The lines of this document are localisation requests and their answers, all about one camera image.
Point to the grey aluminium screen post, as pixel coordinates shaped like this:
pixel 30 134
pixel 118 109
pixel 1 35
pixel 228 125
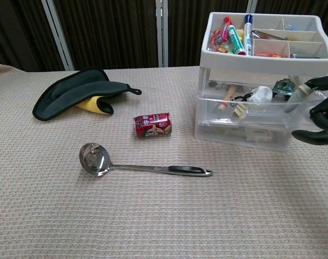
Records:
pixel 57 35
pixel 252 5
pixel 162 32

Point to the clear plastic drawer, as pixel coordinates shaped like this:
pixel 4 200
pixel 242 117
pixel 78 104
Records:
pixel 212 113
pixel 223 136

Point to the white plastic drawer organizer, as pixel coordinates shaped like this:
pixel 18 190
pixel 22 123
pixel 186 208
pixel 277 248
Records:
pixel 261 66

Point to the white plastic bag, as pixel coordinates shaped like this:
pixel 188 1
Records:
pixel 261 95

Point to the green circuit board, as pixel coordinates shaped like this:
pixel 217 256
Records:
pixel 283 87

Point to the beige folded card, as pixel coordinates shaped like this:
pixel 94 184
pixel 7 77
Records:
pixel 239 111

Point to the small black round piece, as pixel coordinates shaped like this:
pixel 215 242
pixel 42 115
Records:
pixel 212 84

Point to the pale yellow sponge piece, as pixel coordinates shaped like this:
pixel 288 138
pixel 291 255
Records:
pixel 240 35

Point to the white marker with blue cap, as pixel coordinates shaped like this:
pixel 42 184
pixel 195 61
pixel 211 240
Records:
pixel 248 35

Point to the red drink can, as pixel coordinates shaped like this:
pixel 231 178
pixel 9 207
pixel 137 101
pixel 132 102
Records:
pixel 153 125

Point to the red orange snack packet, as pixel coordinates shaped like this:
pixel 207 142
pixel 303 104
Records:
pixel 270 54

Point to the yellow black-tipped glove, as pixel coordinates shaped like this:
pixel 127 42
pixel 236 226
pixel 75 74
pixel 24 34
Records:
pixel 92 105

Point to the green marker with red cap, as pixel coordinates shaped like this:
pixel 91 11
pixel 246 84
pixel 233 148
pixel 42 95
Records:
pixel 235 37

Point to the beige woven tablecloth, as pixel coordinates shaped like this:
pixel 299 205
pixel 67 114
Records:
pixel 153 210

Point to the yellow snack packet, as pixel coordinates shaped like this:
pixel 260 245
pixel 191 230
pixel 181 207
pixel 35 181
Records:
pixel 224 49

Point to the black oven mitt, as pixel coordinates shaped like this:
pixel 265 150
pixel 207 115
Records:
pixel 72 94

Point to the blue candy packet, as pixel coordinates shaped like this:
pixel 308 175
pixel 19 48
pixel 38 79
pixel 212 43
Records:
pixel 290 26

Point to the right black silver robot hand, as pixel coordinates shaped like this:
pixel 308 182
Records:
pixel 326 118

